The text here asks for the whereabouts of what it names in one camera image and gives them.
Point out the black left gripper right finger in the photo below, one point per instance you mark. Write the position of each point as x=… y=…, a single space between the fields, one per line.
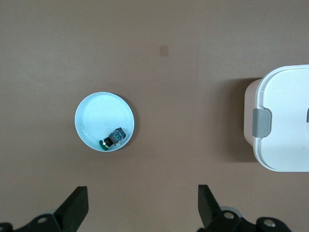
x=206 y=207

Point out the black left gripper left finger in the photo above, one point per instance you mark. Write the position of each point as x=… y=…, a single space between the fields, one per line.
x=73 y=209

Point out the light blue round plate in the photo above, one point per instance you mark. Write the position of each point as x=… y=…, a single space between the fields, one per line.
x=96 y=116

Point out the white lunch box grey clips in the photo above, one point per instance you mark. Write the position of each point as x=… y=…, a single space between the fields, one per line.
x=285 y=96

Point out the tan tape patch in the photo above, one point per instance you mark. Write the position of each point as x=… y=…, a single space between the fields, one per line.
x=164 y=50

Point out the green button switch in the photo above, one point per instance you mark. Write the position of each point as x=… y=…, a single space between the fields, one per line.
x=117 y=135

